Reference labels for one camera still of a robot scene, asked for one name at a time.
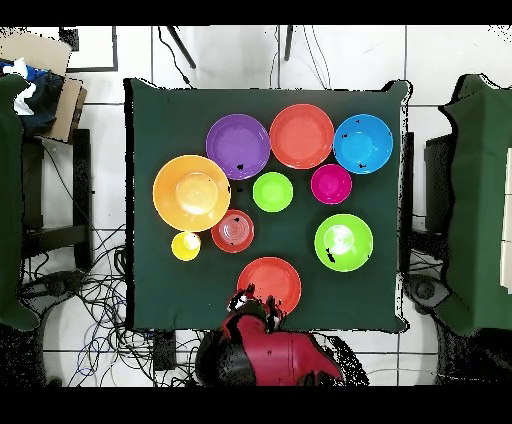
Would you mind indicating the large red bowl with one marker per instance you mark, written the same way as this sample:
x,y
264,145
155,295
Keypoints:
x,y
276,276
302,136

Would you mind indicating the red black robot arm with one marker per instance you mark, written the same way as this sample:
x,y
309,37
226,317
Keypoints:
x,y
272,356

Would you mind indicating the small green bowl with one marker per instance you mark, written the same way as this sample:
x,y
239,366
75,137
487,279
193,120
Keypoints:
x,y
272,192

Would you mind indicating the small red bowl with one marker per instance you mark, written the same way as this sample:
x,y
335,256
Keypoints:
x,y
234,234

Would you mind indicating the large orange bowl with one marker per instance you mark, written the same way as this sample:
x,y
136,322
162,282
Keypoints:
x,y
192,193

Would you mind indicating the purple bowl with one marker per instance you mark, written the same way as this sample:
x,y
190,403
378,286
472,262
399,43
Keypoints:
x,y
238,146

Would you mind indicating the yellow cup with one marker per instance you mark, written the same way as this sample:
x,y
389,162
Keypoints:
x,y
186,246

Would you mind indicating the pink bowl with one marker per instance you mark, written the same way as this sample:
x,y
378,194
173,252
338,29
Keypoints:
x,y
331,184

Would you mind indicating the large green bowl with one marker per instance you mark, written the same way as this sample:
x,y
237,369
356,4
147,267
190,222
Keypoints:
x,y
344,242

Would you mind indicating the dark green table cloth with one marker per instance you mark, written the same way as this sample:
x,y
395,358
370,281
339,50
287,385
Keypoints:
x,y
180,280

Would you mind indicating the blue bowl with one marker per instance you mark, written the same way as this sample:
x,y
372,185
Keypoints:
x,y
363,144

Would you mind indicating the black power box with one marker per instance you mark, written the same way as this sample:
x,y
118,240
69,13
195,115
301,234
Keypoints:
x,y
164,352

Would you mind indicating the black tripod leg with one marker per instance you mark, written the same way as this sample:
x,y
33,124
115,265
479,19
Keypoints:
x,y
182,47
288,42

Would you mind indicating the green cloth covered table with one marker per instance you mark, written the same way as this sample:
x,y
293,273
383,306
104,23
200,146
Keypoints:
x,y
10,200
476,200

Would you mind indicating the blue cloth bag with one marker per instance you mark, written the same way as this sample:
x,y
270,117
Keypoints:
x,y
44,100

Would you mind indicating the white board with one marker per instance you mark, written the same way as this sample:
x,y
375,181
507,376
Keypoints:
x,y
508,220

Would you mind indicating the brown cardboard box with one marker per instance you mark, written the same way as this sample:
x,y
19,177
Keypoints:
x,y
40,50

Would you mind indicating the black stool frame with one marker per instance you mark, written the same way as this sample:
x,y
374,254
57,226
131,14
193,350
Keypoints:
x,y
82,180

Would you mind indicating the black floor frame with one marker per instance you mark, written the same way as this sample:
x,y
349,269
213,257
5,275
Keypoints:
x,y
115,48

